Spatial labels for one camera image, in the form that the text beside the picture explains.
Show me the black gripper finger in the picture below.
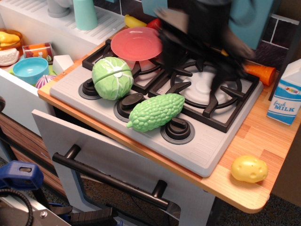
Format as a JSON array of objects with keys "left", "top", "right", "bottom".
[
  {"left": 207, "top": 50, "right": 247, "bottom": 94},
  {"left": 158, "top": 29, "right": 188, "bottom": 73}
]

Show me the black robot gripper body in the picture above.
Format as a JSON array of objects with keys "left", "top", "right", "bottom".
[{"left": 155, "top": 0, "right": 255, "bottom": 59}]

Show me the yellow toy potato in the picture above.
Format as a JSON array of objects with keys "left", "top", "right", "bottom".
[{"left": 230, "top": 155, "right": 269, "bottom": 183}]

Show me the pink plastic plate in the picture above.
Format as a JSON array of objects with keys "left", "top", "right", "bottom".
[{"left": 111, "top": 27, "right": 162, "bottom": 61}]

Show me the black right burner grate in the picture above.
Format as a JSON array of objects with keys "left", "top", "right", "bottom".
[{"left": 148, "top": 53, "right": 261, "bottom": 133}]

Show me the black burner grate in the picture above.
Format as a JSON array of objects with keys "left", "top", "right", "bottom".
[
  {"left": 82, "top": 39, "right": 164, "bottom": 94},
  {"left": 148, "top": 53, "right": 261, "bottom": 133}
]

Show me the red toy strawberry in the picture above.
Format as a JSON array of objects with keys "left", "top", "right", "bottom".
[{"left": 146, "top": 18, "right": 162, "bottom": 30}]

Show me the black left burner grate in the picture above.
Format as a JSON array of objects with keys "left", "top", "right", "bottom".
[{"left": 82, "top": 39, "right": 164, "bottom": 94}]

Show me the orange toy carrot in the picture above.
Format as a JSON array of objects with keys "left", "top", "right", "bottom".
[{"left": 244, "top": 65, "right": 276, "bottom": 86}]

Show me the teal toy range hood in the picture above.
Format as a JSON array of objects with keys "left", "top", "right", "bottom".
[{"left": 142, "top": 0, "right": 280, "bottom": 49}]

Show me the yellow toy banana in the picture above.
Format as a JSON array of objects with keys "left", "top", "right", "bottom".
[{"left": 124, "top": 15, "right": 147, "bottom": 28}]

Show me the grey toy stove top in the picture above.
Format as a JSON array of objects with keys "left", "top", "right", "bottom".
[{"left": 49, "top": 42, "right": 264, "bottom": 178}]

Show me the green toy cabbage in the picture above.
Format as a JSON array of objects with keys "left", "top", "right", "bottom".
[{"left": 92, "top": 57, "right": 134, "bottom": 100}]

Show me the green toy bitter melon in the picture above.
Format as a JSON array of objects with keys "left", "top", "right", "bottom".
[{"left": 126, "top": 93, "right": 185, "bottom": 132}]

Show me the blue white milk carton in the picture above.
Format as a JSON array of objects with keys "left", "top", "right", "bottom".
[{"left": 267, "top": 59, "right": 301, "bottom": 125}]

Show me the black right stove knob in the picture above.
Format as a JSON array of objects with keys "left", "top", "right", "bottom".
[{"left": 160, "top": 117, "right": 195, "bottom": 145}]

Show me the black stove knob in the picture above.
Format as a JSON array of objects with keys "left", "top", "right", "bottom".
[
  {"left": 78, "top": 78, "right": 101, "bottom": 100},
  {"left": 113, "top": 93, "right": 146, "bottom": 122},
  {"left": 160, "top": 117, "right": 195, "bottom": 145}
]

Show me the wooden counter top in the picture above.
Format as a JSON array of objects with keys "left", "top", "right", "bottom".
[{"left": 38, "top": 60, "right": 301, "bottom": 214}]

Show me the black middle stove knob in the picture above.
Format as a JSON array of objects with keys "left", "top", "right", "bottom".
[{"left": 113, "top": 93, "right": 146, "bottom": 122}]

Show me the mint green plastic cup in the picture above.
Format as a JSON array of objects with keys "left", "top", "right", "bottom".
[{"left": 73, "top": 0, "right": 98, "bottom": 31}]

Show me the black left stove knob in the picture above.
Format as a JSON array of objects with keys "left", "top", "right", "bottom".
[{"left": 78, "top": 78, "right": 101, "bottom": 100}]

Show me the white toy carton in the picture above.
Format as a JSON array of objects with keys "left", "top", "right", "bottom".
[{"left": 53, "top": 55, "right": 74, "bottom": 75}]

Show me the grey toy faucet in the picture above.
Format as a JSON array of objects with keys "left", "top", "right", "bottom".
[{"left": 47, "top": 0, "right": 73, "bottom": 18}]

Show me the white toy sink unit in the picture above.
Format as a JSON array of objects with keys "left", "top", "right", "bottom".
[{"left": 0, "top": 0, "right": 125, "bottom": 135}]

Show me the orange brown toy can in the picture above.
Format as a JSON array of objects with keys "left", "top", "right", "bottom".
[{"left": 22, "top": 42, "right": 54, "bottom": 65}]

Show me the purple toy onion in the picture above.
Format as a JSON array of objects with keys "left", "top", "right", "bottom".
[{"left": 35, "top": 75, "right": 56, "bottom": 89}]

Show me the white oven door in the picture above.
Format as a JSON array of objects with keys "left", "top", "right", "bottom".
[{"left": 32, "top": 110, "right": 215, "bottom": 226}]

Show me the blue plastic bowl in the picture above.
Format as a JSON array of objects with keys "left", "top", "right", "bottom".
[{"left": 12, "top": 57, "right": 49, "bottom": 86}]

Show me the orange transparent bowl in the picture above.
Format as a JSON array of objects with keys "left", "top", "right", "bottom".
[{"left": 0, "top": 29, "right": 23, "bottom": 50}]

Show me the white toy fish piece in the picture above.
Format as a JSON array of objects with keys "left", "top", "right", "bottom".
[{"left": 0, "top": 48, "right": 19, "bottom": 66}]

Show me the yellow toy pear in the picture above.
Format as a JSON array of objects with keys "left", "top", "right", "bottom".
[{"left": 0, "top": 31, "right": 20, "bottom": 47}]

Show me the blue plastic clamp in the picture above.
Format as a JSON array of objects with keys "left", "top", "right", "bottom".
[{"left": 0, "top": 161, "right": 44, "bottom": 190}]

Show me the black oven door handle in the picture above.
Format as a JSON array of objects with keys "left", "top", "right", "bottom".
[{"left": 52, "top": 144, "right": 169, "bottom": 210}]

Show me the black braided cable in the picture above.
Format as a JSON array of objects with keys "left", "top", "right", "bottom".
[{"left": 0, "top": 188, "right": 34, "bottom": 226}]

